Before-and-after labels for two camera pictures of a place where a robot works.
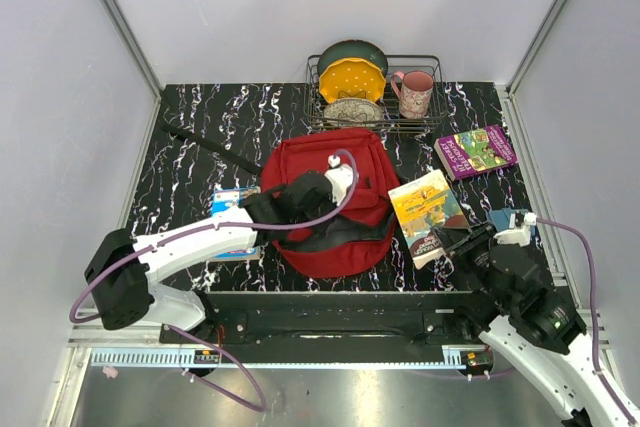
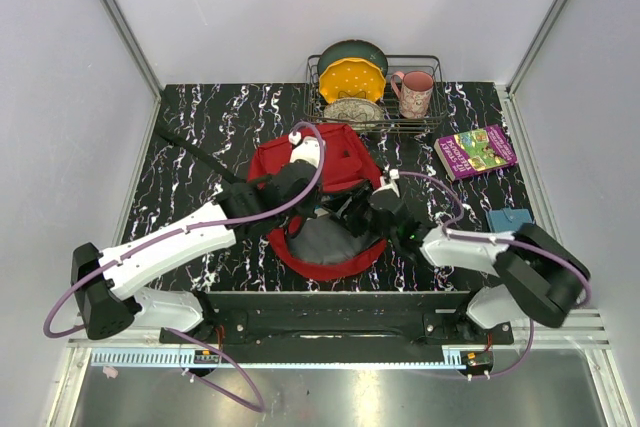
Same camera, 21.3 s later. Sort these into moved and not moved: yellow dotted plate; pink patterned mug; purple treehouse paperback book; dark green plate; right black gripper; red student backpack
Moved: red student backpack; right black gripper
Not moved: pink patterned mug; purple treehouse paperback book; yellow dotted plate; dark green plate
